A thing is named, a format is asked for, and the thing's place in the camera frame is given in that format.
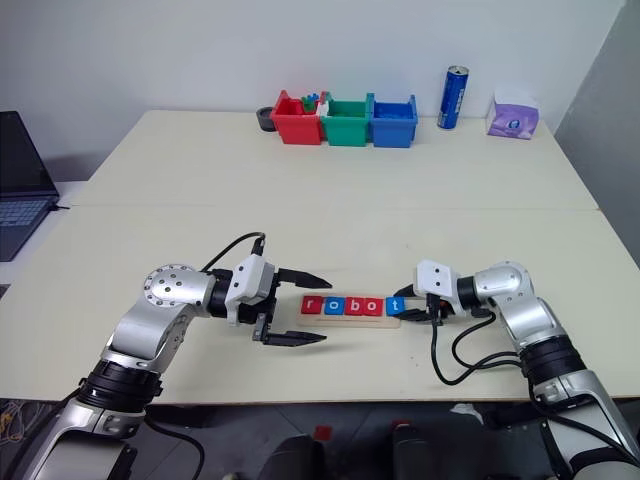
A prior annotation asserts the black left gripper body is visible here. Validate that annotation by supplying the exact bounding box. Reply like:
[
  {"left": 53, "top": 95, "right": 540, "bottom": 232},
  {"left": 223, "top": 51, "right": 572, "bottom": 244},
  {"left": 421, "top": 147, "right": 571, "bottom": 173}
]
[{"left": 238, "top": 263, "right": 282, "bottom": 344}]

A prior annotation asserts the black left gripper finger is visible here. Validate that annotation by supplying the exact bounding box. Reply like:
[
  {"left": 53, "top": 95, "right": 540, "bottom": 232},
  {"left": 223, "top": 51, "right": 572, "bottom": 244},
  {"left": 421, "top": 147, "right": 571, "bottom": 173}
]
[
  {"left": 275, "top": 268, "right": 334, "bottom": 290},
  {"left": 259, "top": 329, "right": 329, "bottom": 348}
]

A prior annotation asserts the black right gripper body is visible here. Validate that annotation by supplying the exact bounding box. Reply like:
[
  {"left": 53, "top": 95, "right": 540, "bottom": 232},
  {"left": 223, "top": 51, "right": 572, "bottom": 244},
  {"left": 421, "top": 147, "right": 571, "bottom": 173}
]
[{"left": 416, "top": 294, "right": 469, "bottom": 322}]

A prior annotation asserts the wooden letter tray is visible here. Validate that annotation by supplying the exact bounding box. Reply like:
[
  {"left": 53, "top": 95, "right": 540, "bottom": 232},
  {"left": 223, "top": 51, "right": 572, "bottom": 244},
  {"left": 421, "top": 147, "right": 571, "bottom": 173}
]
[{"left": 297, "top": 294, "right": 403, "bottom": 329}]

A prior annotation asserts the white crumpled paper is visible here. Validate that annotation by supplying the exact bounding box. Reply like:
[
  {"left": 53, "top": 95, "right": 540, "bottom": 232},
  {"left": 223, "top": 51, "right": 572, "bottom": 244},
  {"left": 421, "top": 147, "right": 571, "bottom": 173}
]
[{"left": 448, "top": 400, "right": 484, "bottom": 422}]

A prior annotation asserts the dark rounded shape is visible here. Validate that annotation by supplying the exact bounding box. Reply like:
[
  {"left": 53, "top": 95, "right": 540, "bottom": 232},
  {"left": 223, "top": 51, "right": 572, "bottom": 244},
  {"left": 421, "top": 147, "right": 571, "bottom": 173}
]
[
  {"left": 257, "top": 433, "right": 327, "bottom": 480},
  {"left": 391, "top": 423, "right": 447, "bottom": 480}
]

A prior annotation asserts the red plastic bin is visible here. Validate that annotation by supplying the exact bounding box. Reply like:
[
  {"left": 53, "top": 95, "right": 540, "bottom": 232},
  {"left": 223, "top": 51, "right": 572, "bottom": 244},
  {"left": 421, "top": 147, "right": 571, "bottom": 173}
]
[{"left": 269, "top": 89, "right": 325, "bottom": 146}]

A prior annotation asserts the green plastic bin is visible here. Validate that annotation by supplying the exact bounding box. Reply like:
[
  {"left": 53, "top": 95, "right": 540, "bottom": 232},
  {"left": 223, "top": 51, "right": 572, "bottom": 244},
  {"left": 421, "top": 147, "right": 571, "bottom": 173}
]
[{"left": 319, "top": 91, "right": 374, "bottom": 148}]

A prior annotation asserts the blue plastic bin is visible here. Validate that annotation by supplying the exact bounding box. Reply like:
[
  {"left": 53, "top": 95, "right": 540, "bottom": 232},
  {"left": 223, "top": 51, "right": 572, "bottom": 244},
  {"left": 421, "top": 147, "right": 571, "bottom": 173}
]
[{"left": 367, "top": 93, "right": 419, "bottom": 149}]

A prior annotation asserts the dark grey round cup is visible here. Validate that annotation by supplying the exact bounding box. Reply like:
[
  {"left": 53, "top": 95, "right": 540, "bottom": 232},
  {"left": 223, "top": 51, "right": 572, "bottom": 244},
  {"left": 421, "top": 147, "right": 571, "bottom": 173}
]
[{"left": 255, "top": 104, "right": 279, "bottom": 133}]

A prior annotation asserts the purple tissue pack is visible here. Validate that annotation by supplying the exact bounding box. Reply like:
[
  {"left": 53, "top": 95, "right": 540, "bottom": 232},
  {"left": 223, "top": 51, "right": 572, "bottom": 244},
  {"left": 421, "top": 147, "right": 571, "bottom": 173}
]
[{"left": 484, "top": 93, "right": 542, "bottom": 140}]

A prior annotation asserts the blue drink can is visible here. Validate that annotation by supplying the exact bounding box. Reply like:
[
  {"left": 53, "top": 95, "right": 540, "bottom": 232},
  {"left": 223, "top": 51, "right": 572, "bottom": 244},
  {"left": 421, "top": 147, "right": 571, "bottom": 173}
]
[{"left": 436, "top": 64, "right": 470, "bottom": 130}]

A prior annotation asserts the white side desk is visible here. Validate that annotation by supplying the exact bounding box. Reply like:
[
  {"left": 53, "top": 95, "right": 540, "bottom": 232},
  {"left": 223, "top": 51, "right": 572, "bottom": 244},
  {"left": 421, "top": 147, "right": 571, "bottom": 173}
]
[{"left": 0, "top": 178, "right": 94, "bottom": 301}]

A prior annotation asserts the dark laptop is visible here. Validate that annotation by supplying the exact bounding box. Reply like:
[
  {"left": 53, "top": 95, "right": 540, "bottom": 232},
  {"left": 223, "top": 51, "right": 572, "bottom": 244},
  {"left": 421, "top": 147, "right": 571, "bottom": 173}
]
[{"left": 0, "top": 109, "right": 61, "bottom": 263}]

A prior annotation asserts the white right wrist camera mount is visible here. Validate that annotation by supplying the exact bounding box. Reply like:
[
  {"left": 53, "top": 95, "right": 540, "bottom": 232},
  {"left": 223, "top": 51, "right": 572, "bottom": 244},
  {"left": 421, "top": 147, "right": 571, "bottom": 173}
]
[{"left": 415, "top": 258, "right": 462, "bottom": 304}]

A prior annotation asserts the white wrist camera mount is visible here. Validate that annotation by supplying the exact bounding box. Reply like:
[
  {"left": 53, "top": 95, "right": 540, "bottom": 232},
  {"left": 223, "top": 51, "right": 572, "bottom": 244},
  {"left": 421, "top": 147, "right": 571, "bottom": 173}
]
[
  {"left": 415, "top": 258, "right": 462, "bottom": 304},
  {"left": 224, "top": 254, "right": 277, "bottom": 328}
]

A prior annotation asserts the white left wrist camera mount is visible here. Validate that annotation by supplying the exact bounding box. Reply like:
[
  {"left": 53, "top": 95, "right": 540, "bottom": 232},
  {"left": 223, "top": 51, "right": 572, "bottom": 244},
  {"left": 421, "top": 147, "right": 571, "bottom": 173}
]
[{"left": 224, "top": 254, "right": 277, "bottom": 328}]

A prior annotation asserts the yellow wire bundle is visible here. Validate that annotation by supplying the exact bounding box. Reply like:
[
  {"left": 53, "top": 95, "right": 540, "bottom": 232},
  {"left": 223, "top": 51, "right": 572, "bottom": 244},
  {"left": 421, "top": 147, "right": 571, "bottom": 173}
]
[{"left": 0, "top": 398, "right": 31, "bottom": 444}]

